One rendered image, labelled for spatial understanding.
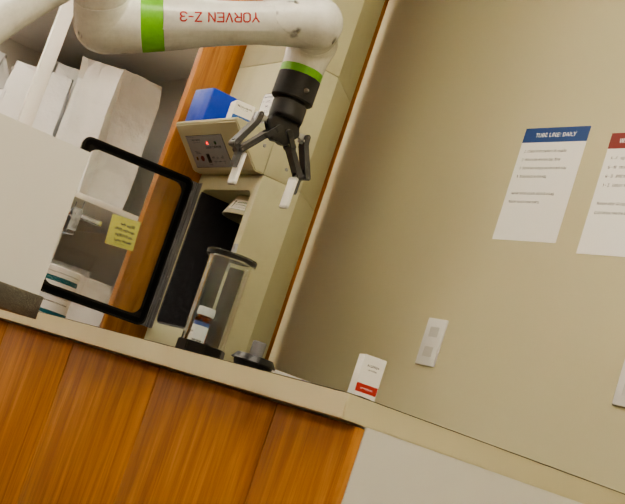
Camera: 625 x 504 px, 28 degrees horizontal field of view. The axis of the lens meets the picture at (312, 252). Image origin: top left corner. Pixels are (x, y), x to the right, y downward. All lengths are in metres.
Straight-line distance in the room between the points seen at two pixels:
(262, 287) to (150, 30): 0.75
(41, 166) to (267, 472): 0.63
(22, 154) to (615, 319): 1.20
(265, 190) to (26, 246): 0.96
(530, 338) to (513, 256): 0.22
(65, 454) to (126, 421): 0.25
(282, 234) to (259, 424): 0.97
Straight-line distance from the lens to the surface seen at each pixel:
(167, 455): 2.35
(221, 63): 3.35
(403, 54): 3.53
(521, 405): 2.68
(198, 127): 3.12
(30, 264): 2.16
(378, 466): 1.93
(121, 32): 2.54
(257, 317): 2.99
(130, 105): 4.35
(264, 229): 2.98
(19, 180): 2.15
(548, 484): 2.16
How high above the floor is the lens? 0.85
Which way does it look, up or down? 8 degrees up
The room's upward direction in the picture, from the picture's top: 19 degrees clockwise
